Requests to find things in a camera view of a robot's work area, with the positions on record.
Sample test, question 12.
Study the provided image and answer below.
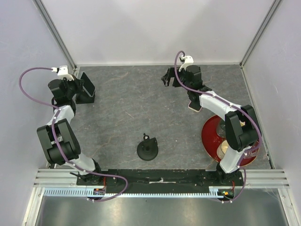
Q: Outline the black phone clear case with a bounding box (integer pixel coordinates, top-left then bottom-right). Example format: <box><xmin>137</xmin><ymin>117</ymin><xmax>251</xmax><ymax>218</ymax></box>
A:
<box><xmin>80</xmin><ymin>72</ymin><xmax>95</xmax><ymax>97</ymax></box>

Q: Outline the left aluminium frame post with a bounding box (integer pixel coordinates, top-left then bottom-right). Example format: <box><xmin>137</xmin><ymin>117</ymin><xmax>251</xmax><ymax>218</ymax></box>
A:
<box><xmin>33</xmin><ymin>0</ymin><xmax>77</xmax><ymax>71</ymax></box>

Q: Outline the red round tray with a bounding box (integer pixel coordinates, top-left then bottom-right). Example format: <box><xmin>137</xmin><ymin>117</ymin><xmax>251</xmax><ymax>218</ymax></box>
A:
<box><xmin>201</xmin><ymin>115</ymin><xmax>259</xmax><ymax>167</ymax></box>

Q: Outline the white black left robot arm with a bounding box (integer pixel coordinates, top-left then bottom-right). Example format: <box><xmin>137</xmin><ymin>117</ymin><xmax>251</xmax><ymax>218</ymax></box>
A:
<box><xmin>37</xmin><ymin>73</ymin><xmax>103</xmax><ymax>185</ymax></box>

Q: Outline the black round base mount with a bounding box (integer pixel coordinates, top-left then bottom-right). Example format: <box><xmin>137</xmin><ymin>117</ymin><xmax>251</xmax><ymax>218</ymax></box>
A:
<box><xmin>137</xmin><ymin>133</ymin><xmax>158</xmax><ymax>161</ymax></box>

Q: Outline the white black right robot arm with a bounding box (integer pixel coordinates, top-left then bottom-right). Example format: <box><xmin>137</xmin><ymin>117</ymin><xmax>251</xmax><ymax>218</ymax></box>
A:
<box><xmin>161</xmin><ymin>65</ymin><xmax>261</xmax><ymax>186</ymax></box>

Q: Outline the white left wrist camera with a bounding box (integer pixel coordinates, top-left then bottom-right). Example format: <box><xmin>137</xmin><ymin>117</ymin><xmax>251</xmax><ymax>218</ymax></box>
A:
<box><xmin>51</xmin><ymin>65</ymin><xmax>74</xmax><ymax>81</ymax></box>

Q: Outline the right aluminium frame post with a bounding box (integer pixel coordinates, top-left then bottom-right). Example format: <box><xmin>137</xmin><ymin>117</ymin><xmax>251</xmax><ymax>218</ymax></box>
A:
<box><xmin>239</xmin><ymin>0</ymin><xmax>282</xmax><ymax>69</ymax></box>

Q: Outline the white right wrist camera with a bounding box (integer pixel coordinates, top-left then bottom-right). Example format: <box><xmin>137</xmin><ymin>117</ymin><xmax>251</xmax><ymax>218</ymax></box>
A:
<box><xmin>178</xmin><ymin>55</ymin><xmax>194</xmax><ymax>72</ymax></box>

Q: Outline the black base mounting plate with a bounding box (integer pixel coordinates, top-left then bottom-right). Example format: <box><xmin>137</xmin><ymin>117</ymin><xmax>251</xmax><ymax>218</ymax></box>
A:
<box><xmin>72</xmin><ymin>169</ymin><xmax>244</xmax><ymax>194</ymax></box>

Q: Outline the clear plastic cup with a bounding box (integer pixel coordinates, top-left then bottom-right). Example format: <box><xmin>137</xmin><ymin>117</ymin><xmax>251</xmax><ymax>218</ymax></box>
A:
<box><xmin>216</xmin><ymin>120</ymin><xmax>226</xmax><ymax>138</ymax></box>

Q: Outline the black phone pink case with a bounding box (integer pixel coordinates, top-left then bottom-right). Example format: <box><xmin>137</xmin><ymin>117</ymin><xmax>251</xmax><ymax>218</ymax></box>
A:
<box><xmin>188</xmin><ymin>101</ymin><xmax>202</xmax><ymax>112</ymax></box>

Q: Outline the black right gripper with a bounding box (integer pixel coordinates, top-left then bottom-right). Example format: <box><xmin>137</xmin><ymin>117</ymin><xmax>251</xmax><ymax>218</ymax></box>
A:
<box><xmin>161</xmin><ymin>67</ymin><xmax>191</xmax><ymax>91</ymax></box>

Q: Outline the aluminium frame post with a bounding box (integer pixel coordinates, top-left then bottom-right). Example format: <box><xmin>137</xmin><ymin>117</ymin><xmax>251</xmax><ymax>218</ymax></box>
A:
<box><xmin>239</xmin><ymin>0</ymin><xmax>282</xmax><ymax>69</ymax></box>
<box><xmin>33</xmin><ymin>0</ymin><xmax>77</xmax><ymax>71</ymax></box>

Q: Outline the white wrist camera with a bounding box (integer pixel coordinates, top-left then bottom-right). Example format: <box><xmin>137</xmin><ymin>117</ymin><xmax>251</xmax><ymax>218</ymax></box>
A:
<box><xmin>51</xmin><ymin>65</ymin><xmax>74</xmax><ymax>81</ymax></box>
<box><xmin>178</xmin><ymin>55</ymin><xmax>194</xmax><ymax>72</ymax></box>

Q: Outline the beige paper cup lower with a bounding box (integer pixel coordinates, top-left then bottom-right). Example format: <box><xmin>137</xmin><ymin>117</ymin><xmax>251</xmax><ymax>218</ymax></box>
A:
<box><xmin>216</xmin><ymin>140</ymin><xmax>229</xmax><ymax>159</ymax></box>

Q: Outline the grey slotted cable duct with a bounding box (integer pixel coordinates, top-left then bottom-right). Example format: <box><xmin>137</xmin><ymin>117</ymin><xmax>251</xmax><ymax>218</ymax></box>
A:
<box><xmin>44</xmin><ymin>187</ymin><xmax>235</xmax><ymax>199</ymax></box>

